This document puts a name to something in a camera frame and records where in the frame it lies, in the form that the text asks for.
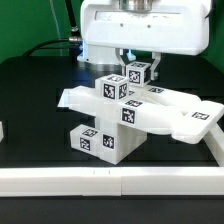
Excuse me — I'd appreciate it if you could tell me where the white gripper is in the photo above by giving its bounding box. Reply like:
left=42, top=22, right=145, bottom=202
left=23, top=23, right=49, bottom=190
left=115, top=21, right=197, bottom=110
left=80, top=0, right=212, bottom=81

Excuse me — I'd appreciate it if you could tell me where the white tagged cube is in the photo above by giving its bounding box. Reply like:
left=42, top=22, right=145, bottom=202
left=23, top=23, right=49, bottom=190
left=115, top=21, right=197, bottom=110
left=95, top=74, right=129, bottom=101
left=126, top=61, right=151, bottom=87

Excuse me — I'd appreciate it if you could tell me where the white chair seat part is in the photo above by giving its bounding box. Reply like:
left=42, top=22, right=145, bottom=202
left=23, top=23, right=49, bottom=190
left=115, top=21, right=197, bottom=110
left=95, top=115, right=148, bottom=166

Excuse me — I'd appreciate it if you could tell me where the white chair back frame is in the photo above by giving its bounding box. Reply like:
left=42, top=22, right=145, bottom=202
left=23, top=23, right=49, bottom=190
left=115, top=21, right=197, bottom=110
left=65, top=83, right=224, bottom=146

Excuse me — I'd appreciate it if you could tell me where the white base tag plate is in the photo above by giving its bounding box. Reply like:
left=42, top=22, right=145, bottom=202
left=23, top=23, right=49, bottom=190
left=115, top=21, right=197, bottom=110
left=58, top=89, right=79, bottom=109

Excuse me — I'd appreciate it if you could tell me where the white right obstacle bar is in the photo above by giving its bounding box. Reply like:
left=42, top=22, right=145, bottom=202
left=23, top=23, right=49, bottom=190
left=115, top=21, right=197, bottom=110
left=206, top=124, right=224, bottom=167

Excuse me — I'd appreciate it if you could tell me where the white front obstacle bar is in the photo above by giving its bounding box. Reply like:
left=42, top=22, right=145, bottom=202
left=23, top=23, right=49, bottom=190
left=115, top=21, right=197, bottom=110
left=0, top=167, right=224, bottom=197

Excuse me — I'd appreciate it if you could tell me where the black cable with connector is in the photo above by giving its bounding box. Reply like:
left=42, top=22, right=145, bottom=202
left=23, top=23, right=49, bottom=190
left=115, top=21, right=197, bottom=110
left=22, top=0, right=84, bottom=64

